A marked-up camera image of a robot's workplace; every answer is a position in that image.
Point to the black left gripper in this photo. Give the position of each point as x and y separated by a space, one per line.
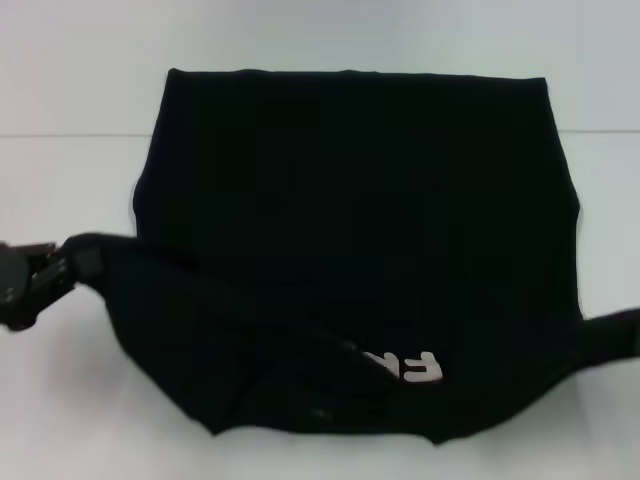
12 285

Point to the black shirt with FREE print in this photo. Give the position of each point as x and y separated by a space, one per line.
360 225

